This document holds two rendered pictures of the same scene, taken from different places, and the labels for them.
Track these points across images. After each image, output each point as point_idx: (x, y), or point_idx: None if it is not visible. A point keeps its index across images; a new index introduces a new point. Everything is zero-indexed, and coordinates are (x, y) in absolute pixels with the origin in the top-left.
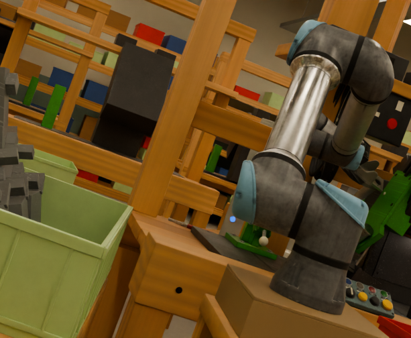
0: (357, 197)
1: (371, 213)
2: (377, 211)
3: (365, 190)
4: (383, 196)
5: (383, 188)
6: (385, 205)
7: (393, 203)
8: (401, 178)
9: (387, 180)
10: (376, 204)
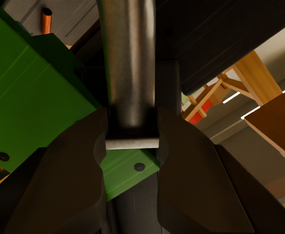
0: (98, 4)
1: (3, 62)
2: None
3: (109, 78)
4: (69, 123)
5: (241, 24)
6: (11, 134)
7: (3, 164)
8: (104, 184)
9: (249, 52)
10: (46, 89)
